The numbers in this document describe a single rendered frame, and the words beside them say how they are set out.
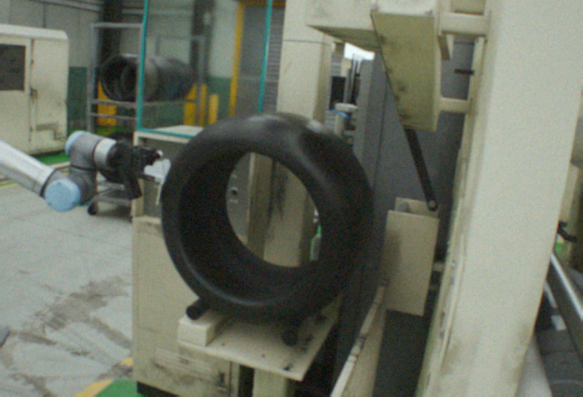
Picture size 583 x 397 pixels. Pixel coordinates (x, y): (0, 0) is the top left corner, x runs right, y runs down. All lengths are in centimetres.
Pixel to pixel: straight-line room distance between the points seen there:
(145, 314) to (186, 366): 29
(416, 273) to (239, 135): 66
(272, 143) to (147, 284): 126
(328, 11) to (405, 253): 81
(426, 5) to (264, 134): 57
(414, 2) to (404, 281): 94
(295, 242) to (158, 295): 85
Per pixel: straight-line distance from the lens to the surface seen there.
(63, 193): 146
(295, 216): 159
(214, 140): 124
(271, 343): 148
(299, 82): 154
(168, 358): 238
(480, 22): 85
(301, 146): 117
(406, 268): 149
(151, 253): 221
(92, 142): 156
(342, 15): 88
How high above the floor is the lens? 155
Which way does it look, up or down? 12 degrees down
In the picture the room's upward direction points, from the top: 5 degrees clockwise
